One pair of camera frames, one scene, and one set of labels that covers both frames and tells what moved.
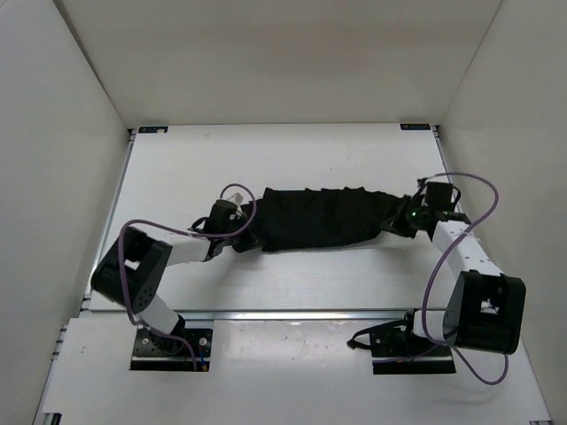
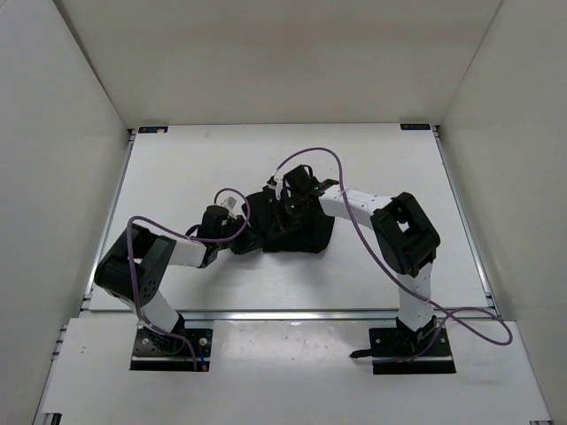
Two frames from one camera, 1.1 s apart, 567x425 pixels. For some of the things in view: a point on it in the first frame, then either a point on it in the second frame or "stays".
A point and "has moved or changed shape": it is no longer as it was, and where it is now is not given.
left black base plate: x=153 y=351 stays
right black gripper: x=407 y=202 → x=291 y=225
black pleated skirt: x=300 y=218 has moved or changed shape
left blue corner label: x=152 y=129 stays
